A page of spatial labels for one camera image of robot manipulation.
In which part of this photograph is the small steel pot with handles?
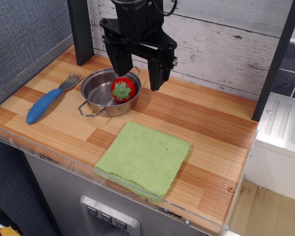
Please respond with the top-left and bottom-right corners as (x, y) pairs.
(78, 68), (142, 117)

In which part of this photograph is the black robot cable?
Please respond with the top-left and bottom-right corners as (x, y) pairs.
(149, 0), (178, 17)

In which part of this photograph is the black right vertical post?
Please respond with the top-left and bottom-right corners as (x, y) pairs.
(252, 0), (295, 121)

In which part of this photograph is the white ridged appliance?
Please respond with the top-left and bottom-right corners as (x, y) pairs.
(244, 93), (295, 199)

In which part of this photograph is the fork with blue handle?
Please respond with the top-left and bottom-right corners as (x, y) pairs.
(26, 73), (82, 124)

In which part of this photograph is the green knitted cloth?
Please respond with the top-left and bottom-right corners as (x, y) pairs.
(95, 122), (191, 202)

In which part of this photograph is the clear acrylic table edge guard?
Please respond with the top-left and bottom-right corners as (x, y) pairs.
(0, 128), (230, 236)

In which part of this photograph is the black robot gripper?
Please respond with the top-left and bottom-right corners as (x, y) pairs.
(100, 0), (177, 91)

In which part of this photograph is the yellow object bottom left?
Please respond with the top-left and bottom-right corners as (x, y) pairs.
(0, 227), (20, 236)

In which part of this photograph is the black left vertical post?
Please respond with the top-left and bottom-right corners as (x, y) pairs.
(67, 0), (94, 66)

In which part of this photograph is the silver dispenser button panel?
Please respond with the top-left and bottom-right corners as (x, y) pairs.
(80, 195), (141, 236)

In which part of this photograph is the black vertical post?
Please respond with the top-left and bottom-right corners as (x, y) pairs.
(67, 0), (94, 66)
(252, 0), (295, 121)

